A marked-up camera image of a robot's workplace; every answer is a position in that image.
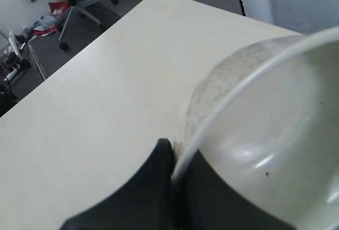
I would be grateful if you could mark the grey speckled ceramic dish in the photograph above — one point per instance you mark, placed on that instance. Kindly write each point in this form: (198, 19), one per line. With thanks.
(266, 120)

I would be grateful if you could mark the blue cloth on floor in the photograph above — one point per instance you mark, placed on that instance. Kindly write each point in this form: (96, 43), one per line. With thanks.
(44, 23)

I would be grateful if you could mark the grey office chair base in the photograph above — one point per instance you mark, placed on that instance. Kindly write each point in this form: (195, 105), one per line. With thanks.
(77, 7)

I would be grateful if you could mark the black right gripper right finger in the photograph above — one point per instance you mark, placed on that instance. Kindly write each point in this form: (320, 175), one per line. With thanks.
(205, 201)

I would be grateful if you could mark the red bag on floor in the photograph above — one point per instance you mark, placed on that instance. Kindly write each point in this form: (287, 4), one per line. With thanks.
(57, 9)

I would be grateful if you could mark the white power strip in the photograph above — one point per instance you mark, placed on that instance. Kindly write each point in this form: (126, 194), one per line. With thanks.
(13, 73)

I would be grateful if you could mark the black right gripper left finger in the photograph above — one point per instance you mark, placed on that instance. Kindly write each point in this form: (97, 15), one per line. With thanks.
(141, 203)

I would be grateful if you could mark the white metal stand leg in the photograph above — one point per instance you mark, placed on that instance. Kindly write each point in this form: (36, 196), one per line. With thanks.
(18, 43)

